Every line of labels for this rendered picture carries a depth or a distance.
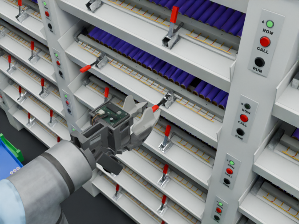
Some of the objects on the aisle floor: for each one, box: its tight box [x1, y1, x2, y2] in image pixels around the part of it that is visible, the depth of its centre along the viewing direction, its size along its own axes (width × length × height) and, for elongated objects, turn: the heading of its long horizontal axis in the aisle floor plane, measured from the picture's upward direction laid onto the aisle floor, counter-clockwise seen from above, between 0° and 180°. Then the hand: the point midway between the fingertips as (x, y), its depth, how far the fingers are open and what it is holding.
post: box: [201, 0, 299, 224], centre depth 88 cm, size 20×9×170 cm, turn 138°
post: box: [37, 0, 100, 197], centre depth 121 cm, size 20×9×170 cm, turn 138°
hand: (149, 112), depth 75 cm, fingers open, 3 cm apart
